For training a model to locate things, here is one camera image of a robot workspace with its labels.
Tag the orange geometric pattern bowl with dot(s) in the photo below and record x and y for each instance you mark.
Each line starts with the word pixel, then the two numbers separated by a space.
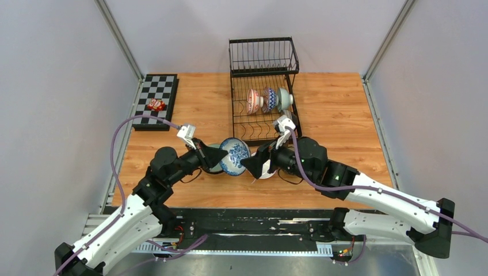
pixel 270 100

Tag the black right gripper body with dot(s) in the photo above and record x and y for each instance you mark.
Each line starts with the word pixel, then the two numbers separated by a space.
pixel 283 158

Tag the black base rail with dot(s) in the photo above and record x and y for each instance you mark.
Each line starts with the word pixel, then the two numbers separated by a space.
pixel 242 231

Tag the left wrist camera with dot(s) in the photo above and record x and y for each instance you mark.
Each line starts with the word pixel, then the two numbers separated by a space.
pixel 185 133

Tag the black wire dish rack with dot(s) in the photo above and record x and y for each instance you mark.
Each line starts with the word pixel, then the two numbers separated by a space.
pixel 256 64

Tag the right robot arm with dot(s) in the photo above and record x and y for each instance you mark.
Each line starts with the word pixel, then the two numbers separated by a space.
pixel 423 223

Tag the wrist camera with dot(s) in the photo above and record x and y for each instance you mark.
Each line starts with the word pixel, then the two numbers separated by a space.
pixel 185 133
pixel 284 126

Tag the white blue striped bowl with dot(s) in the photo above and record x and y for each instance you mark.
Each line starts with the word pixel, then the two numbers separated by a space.
pixel 237 150

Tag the black white chessboard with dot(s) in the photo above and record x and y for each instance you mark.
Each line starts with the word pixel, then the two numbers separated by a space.
pixel 156 98

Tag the beige interior bowl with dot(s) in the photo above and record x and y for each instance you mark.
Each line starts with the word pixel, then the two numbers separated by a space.
pixel 289 114

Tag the orange floral pattern bowl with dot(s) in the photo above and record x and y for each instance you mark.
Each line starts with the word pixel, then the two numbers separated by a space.
pixel 254 101

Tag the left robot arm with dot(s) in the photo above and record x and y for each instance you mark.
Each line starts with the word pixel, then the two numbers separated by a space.
pixel 141 217

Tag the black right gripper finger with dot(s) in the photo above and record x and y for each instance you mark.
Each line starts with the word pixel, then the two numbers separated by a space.
pixel 267 147
pixel 255 163

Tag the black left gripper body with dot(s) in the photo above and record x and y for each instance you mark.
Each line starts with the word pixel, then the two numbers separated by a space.
pixel 191 161

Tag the white orange bowl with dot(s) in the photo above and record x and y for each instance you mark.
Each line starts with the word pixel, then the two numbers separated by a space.
pixel 265 174

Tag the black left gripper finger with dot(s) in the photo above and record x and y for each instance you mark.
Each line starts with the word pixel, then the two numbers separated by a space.
pixel 209 155
pixel 215 169

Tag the teal dashed pattern bowl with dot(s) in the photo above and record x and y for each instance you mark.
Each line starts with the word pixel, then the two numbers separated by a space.
pixel 286 99

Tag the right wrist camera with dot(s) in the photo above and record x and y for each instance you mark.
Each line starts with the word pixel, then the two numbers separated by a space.
pixel 284 126

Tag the red owl toy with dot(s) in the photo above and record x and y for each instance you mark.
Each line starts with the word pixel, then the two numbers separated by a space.
pixel 156 104

